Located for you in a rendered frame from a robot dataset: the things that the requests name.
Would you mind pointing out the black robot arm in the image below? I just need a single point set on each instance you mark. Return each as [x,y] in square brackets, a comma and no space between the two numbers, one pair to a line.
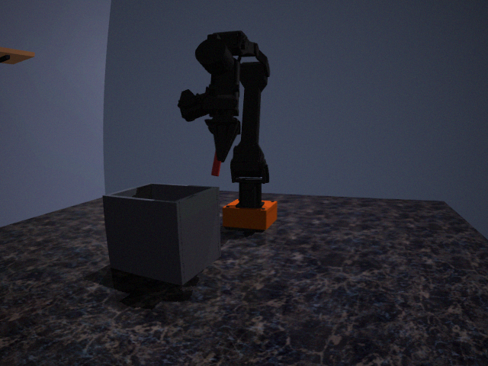
[216,55]

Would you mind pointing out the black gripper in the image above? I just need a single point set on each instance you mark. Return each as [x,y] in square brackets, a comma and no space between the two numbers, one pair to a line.
[223,104]

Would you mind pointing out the dark red peg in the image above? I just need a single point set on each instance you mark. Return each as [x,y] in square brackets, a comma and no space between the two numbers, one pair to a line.
[216,166]

